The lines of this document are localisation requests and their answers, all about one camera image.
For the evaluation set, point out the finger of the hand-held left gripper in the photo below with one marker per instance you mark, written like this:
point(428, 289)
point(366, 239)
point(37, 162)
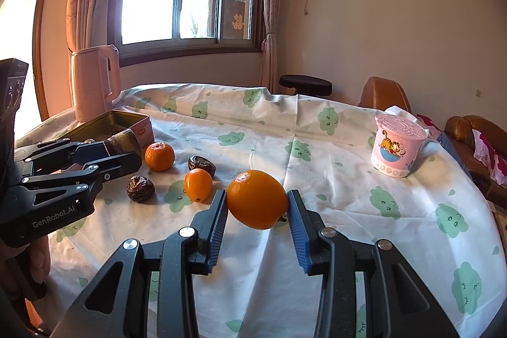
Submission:
point(91, 151)
point(115, 165)

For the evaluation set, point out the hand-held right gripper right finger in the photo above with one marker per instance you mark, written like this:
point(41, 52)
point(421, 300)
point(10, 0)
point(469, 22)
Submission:
point(297, 231)

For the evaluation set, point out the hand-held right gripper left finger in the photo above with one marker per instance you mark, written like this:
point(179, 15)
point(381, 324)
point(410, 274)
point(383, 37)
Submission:
point(218, 231)

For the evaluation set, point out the metal tin box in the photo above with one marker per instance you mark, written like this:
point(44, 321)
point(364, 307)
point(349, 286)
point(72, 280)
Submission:
point(95, 126)

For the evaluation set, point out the snack cake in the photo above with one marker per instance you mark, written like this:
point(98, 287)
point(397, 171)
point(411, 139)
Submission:
point(124, 142)

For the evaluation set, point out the brown dried date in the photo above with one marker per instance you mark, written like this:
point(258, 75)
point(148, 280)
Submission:
point(201, 165)
point(139, 188)

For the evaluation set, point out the mandarin orange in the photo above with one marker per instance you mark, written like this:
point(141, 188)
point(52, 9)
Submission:
point(159, 156)

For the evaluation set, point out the large orange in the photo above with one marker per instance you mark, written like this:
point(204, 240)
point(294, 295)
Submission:
point(257, 199)

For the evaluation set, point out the small oval orange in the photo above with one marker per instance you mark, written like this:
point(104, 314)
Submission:
point(198, 184)

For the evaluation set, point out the person's left hand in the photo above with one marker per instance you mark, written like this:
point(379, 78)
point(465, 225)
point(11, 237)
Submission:
point(40, 258)

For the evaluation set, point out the white tablecloth with green clouds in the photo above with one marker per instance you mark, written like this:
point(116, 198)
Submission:
point(336, 203)

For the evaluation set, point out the pink electric kettle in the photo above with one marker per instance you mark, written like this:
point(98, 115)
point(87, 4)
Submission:
point(89, 84)

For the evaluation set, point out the wooden framed balcony door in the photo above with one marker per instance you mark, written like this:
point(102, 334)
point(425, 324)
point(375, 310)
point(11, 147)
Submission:
point(39, 45)

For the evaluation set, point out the pink cartoon cat cup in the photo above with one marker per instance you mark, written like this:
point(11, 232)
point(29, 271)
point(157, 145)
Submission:
point(398, 148)

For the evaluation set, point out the dark round stool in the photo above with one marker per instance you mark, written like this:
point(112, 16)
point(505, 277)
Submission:
point(305, 81)

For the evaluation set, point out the white tissue paper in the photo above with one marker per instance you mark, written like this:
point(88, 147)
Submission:
point(398, 111)

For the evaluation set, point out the brown leather sofa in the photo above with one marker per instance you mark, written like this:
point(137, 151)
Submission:
point(380, 92)

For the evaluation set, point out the paper window decoration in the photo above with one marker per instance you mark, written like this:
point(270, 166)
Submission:
point(237, 22)

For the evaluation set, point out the pink floral cushion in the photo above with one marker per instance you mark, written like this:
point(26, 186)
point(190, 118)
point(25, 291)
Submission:
point(487, 152)

